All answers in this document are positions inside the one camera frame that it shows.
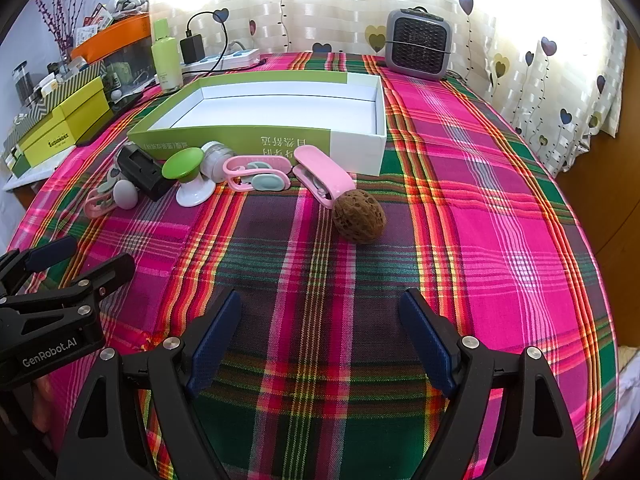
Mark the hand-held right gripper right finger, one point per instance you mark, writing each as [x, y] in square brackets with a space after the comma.
[427, 340]

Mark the light green bottle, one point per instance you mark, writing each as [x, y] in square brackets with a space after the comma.
[167, 60]

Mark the grey mini heater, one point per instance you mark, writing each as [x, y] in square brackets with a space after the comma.
[419, 45]

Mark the pink green plaid tablecloth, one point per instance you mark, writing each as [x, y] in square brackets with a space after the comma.
[500, 210]

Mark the black plug adapter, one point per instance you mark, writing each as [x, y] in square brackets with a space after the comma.
[191, 49]

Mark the heart print curtain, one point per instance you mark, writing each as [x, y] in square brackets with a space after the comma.
[350, 5]

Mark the pink clip case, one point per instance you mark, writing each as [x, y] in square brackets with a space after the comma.
[325, 170]

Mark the green-topped white stand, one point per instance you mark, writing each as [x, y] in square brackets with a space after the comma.
[182, 165]

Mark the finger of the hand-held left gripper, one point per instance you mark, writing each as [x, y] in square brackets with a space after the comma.
[50, 254]
[95, 287]

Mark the purple flower branches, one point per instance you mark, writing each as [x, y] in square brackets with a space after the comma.
[55, 15]

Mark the pile of packets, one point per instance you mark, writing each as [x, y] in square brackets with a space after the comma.
[115, 7]

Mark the small white jar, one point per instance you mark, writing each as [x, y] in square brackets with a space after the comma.
[218, 157]

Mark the black battery charger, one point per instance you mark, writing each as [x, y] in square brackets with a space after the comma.
[142, 172]

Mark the grey egg-shaped ball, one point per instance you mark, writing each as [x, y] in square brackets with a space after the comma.
[124, 194]

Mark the green and white cardboard box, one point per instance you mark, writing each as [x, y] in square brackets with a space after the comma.
[280, 110]

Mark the striped cardboard box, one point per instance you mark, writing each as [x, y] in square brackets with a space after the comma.
[45, 97]

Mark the white power strip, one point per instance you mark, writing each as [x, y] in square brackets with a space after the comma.
[235, 59]

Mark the dark glass jar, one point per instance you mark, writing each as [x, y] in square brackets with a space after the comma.
[26, 82]

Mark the clear storage container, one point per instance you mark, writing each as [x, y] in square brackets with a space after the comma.
[130, 62]

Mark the wooden cabinet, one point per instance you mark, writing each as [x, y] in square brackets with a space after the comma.
[605, 240]

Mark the brown walnut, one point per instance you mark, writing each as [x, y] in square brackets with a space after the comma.
[359, 216]

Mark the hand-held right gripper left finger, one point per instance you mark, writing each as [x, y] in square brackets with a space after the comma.
[215, 340]

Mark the yellow-green cardboard box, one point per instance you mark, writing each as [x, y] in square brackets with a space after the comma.
[65, 120]

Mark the pink clip with teal pads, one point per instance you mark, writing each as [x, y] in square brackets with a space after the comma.
[240, 166]

